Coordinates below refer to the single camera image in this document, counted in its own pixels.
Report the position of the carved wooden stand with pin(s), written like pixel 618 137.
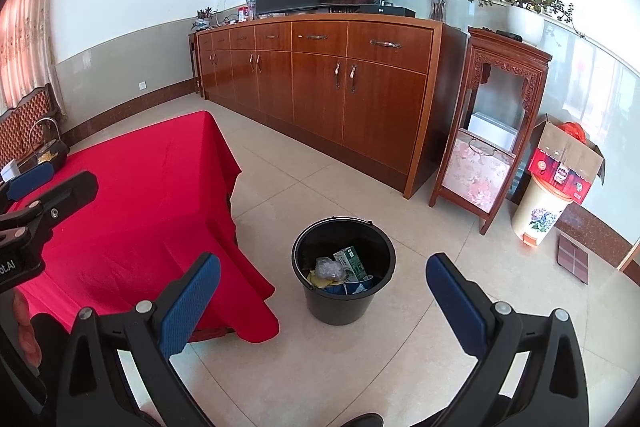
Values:
pixel 505 44

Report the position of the red tablecloth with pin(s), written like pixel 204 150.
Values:
pixel 150 187

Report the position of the black soundbar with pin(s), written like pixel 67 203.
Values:
pixel 390 10

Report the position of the clear bottle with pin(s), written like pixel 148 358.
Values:
pixel 252 7

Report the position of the white red bottle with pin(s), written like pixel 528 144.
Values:
pixel 243 14

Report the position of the small potted succulent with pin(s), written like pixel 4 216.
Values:
pixel 202 21

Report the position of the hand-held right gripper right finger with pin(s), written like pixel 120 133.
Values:
pixel 457 302

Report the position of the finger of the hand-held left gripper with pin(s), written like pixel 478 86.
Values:
pixel 32 179
pixel 70 192

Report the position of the orange red bag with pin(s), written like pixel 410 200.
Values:
pixel 572 132

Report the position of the white floral bin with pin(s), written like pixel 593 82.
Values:
pixel 537 217

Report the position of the small black device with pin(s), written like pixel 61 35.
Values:
pixel 510 35

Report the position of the glass vase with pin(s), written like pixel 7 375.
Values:
pixel 440 4

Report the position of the dark red bathroom scale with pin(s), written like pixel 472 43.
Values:
pixel 573 259

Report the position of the beige embroidered curtain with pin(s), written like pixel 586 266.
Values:
pixel 25 32

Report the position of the cardboard box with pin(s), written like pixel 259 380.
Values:
pixel 555 167

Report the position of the white tin box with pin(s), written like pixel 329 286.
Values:
pixel 9 169

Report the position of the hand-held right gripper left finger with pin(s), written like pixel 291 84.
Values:
pixel 192 302

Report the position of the brown wooden sideboard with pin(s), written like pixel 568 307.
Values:
pixel 325 97

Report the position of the clear plastic bag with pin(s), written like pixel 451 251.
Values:
pixel 327 268

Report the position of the black bucket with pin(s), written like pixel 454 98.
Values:
pixel 340 309

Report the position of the person's left hand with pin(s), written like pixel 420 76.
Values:
pixel 27 327

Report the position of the green white carton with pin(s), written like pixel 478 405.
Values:
pixel 350 259

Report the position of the wooden upholstered bench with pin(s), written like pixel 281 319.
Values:
pixel 25 122

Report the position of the potted green plant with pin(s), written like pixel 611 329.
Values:
pixel 525 24

